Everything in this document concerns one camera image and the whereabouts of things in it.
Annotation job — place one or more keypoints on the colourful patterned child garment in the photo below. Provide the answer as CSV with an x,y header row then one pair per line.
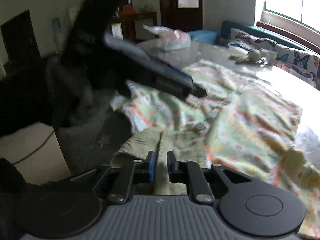
x,y
241,123

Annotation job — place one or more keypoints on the blue sofa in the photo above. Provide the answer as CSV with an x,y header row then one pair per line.
x,y
265,30

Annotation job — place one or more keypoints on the butterfly print pillow left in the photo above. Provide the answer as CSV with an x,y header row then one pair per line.
x,y
249,42

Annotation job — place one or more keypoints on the white plush bunny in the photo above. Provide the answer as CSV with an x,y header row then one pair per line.
x,y
260,56

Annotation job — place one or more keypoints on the dark wooden side table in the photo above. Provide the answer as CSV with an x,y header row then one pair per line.
x,y
132,26

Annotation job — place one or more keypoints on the dark wooden door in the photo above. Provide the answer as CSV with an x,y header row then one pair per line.
x,y
184,15

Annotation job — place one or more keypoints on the tissue pack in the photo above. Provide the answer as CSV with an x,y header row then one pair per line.
x,y
169,39

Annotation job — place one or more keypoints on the butterfly print pillow right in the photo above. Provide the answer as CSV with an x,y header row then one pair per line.
x,y
300,63

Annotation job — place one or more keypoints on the window with green frame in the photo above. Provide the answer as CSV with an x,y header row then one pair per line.
x,y
305,12

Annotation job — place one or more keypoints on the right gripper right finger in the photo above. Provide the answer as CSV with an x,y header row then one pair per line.
x,y
192,176

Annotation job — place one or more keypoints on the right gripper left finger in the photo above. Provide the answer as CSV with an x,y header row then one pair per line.
x,y
129,175

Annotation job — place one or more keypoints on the butterfly print pillow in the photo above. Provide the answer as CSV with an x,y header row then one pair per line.
x,y
300,63
249,42

